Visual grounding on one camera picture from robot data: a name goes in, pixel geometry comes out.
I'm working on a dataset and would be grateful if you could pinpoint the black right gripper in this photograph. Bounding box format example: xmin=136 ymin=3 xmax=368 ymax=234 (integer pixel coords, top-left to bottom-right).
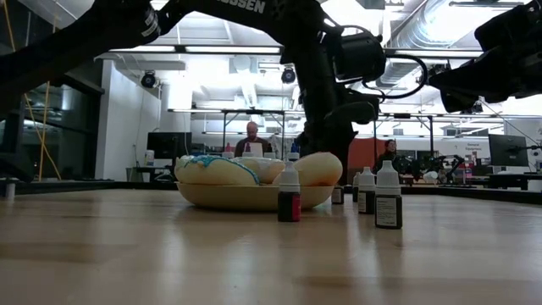
xmin=428 ymin=36 xmax=542 ymax=113

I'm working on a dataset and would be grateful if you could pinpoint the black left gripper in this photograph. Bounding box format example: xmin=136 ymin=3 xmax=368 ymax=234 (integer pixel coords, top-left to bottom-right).
xmin=296 ymin=82 xmax=381 ymax=187

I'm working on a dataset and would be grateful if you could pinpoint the small red food colouring bottle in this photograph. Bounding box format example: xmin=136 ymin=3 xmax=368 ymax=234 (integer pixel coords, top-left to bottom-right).
xmin=277 ymin=160 xmax=302 ymax=224

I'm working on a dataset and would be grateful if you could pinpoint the orange partition panel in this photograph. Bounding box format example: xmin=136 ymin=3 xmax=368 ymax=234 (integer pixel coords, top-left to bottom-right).
xmin=347 ymin=137 xmax=384 ymax=170

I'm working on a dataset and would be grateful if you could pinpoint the white LED light bar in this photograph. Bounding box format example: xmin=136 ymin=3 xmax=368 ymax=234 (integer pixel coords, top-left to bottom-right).
xmin=108 ymin=45 xmax=177 ymax=53
xmin=185 ymin=45 xmax=281 ymax=54
xmin=384 ymin=48 xmax=484 ymax=58

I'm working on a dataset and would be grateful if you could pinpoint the person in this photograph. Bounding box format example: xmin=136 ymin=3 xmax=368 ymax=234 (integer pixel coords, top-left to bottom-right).
xmin=234 ymin=121 xmax=273 ymax=158
xmin=374 ymin=138 xmax=401 ymax=173

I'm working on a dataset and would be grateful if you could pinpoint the cream white frosted donut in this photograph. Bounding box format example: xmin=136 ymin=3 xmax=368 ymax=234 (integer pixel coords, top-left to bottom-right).
xmin=235 ymin=156 xmax=286 ymax=185

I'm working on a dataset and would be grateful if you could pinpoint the black computer monitor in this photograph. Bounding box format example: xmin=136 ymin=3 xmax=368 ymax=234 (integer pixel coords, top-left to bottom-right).
xmin=488 ymin=133 xmax=530 ymax=168
xmin=147 ymin=131 xmax=193 ymax=161

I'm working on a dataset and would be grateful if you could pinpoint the tan round plate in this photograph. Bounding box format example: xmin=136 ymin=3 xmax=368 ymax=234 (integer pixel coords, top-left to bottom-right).
xmin=176 ymin=181 xmax=335 ymax=213

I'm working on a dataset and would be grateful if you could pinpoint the black background desk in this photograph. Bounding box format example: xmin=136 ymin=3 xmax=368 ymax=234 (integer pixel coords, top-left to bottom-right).
xmin=486 ymin=172 xmax=542 ymax=191

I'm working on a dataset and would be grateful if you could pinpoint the blue frosted donut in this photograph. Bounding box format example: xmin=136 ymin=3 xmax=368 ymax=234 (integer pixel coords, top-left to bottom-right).
xmin=174 ymin=154 xmax=261 ymax=186

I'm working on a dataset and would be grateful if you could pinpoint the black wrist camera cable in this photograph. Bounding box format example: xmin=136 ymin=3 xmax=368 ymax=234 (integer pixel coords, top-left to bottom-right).
xmin=363 ymin=53 xmax=429 ymax=101

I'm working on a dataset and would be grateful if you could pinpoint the black background rig frame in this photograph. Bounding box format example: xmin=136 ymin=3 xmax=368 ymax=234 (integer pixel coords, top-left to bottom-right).
xmin=168 ymin=108 xmax=542 ymax=164

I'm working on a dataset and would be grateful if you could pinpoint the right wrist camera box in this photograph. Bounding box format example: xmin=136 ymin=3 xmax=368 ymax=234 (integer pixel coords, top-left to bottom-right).
xmin=473 ymin=0 xmax=542 ymax=47

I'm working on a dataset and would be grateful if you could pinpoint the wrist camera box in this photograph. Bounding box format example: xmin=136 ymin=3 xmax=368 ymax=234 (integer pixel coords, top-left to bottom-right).
xmin=333 ymin=31 xmax=387 ymax=85
xmin=473 ymin=0 xmax=542 ymax=47

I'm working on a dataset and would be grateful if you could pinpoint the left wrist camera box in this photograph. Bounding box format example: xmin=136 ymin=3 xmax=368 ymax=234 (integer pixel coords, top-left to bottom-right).
xmin=333 ymin=31 xmax=387 ymax=85

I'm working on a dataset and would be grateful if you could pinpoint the yellow hanging cable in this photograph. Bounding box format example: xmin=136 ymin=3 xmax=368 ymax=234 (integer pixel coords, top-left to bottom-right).
xmin=37 ymin=80 xmax=53 ymax=181
xmin=1 ymin=0 xmax=63 ymax=181

